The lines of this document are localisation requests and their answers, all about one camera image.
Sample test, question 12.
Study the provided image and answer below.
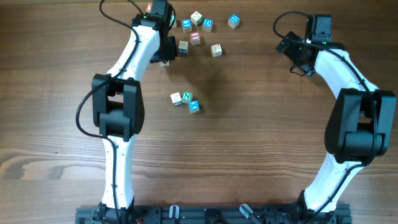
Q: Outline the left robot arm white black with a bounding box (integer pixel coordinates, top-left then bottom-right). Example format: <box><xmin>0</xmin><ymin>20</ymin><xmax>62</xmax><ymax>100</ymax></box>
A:
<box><xmin>89</xmin><ymin>14</ymin><xmax>177</xmax><ymax>223</ymax></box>

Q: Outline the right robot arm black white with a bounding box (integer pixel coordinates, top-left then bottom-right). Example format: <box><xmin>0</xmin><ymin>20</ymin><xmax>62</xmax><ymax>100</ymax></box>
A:
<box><xmin>277</xmin><ymin>32</ymin><xmax>397</xmax><ymax>223</ymax></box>

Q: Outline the blue L letter block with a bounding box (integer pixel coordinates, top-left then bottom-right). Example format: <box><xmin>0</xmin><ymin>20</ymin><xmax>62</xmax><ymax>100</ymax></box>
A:
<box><xmin>181</xmin><ymin>19</ymin><xmax>192</xmax><ymax>32</ymax></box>

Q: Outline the green N letter block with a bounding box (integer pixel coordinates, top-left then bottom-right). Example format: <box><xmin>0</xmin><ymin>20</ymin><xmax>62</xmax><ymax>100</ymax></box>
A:
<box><xmin>182</xmin><ymin>91</ymin><xmax>193</xmax><ymax>104</ymax></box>

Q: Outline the plain picture wooden block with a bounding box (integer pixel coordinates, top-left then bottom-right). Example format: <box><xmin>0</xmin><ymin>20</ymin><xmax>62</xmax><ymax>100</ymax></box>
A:
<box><xmin>211</xmin><ymin>44</ymin><xmax>223</xmax><ymax>57</ymax></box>

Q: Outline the red letter block centre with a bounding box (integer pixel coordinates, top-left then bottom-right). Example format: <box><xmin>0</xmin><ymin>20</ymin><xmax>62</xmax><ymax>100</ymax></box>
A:
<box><xmin>190</xmin><ymin>32</ymin><xmax>201</xmax><ymax>45</ymax></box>

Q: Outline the blue D letter block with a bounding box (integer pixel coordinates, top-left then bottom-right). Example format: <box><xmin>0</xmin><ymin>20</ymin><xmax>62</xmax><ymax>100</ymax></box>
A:
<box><xmin>202</xmin><ymin>18</ymin><xmax>213</xmax><ymax>32</ymax></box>

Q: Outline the plain picture block top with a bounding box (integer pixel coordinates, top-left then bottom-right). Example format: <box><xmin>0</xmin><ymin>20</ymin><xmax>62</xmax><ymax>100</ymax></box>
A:
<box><xmin>190</xmin><ymin>11</ymin><xmax>203</xmax><ymax>26</ymax></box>

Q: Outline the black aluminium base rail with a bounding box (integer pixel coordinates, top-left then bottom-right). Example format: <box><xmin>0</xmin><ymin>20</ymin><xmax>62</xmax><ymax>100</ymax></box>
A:
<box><xmin>75</xmin><ymin>203</ymin><xmax>353</xmax><ymax>224</ymax></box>

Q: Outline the block with blue number side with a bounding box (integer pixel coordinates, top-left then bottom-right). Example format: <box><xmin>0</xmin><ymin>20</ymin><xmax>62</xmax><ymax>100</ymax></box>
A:
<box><xmin>178</xmin><ymin>40</ymin><xmax>188</xmax><ymax>54</ymax></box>

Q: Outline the red Y letter block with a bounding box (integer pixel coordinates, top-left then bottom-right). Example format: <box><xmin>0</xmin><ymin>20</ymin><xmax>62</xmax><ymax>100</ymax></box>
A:
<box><xmin>146</xmin><ymin>3</ymin><xmax>152</xmax><ymax>13</ymax></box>

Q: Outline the green Z letter block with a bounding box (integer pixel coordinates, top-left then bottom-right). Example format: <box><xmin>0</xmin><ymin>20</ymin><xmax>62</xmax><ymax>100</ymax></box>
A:
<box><xmin>170</xmin><ymin>15</ymin><xmax>177</xmax><ymax>28</ymax></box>

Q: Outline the blue X letter block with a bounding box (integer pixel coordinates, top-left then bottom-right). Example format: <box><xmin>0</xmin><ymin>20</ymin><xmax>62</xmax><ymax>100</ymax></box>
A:
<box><xmin>188</xmin><ymin>100</ymin><xmax>200</xmax><ymax>113</ymax></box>

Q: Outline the blue block far right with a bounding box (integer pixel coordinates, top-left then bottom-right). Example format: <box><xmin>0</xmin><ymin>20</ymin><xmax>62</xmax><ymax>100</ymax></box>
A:
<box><xmin>228</xmin><ymin>14</ymin><xmax>240</xmax><ymax>29</ymax></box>

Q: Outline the red H letter block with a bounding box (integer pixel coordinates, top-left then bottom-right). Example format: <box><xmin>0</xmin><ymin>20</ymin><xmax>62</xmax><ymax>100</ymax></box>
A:
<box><xmin>159</xmin><ymin>61</ymin><xmax>169</xmax><ymax>67</ymax></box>

